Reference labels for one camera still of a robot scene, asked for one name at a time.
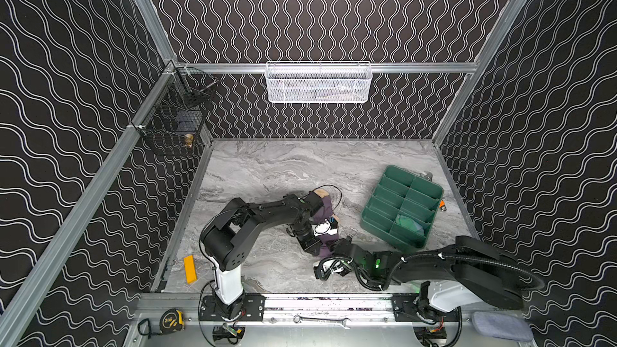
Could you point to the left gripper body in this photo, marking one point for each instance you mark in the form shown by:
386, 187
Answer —
312, 244

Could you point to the purple striped sock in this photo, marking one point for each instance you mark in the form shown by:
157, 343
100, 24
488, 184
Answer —
326, 215

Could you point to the green divided plastic tray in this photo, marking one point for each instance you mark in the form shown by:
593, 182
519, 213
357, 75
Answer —
401, 192

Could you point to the yellow black tape measure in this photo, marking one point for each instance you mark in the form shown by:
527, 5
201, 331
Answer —
171, 322

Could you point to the blue orange striped sock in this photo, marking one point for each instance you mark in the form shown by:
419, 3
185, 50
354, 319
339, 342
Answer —
410, 224

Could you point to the yellow plastic block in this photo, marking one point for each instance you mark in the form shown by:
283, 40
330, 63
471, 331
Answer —
190, 269

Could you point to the brass padlock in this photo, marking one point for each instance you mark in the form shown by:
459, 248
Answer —
189, 140

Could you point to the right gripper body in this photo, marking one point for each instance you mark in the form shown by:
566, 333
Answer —
341, 251

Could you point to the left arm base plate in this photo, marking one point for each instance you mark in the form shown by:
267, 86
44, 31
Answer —
248, 307

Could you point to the aluminium front rail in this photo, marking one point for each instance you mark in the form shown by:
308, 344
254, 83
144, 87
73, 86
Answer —
362, 310

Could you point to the grey cloth pad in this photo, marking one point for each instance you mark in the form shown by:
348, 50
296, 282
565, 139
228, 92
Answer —
500, 326

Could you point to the white mesh wall basket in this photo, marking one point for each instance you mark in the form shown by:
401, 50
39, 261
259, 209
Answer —
318, 82

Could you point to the black wire wall basket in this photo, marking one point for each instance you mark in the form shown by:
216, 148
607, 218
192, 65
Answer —
182, 108

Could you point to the silver combination wrench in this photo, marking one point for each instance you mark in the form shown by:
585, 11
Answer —
300, 320

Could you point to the orange handled adjustable wrench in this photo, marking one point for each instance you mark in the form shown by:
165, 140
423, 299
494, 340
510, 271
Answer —
429, 176

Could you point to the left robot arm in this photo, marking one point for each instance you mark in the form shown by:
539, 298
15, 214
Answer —
227, 240

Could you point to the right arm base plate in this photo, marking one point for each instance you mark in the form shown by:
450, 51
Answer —
410, 308

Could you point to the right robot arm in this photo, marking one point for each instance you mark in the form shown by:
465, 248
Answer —
459, 274

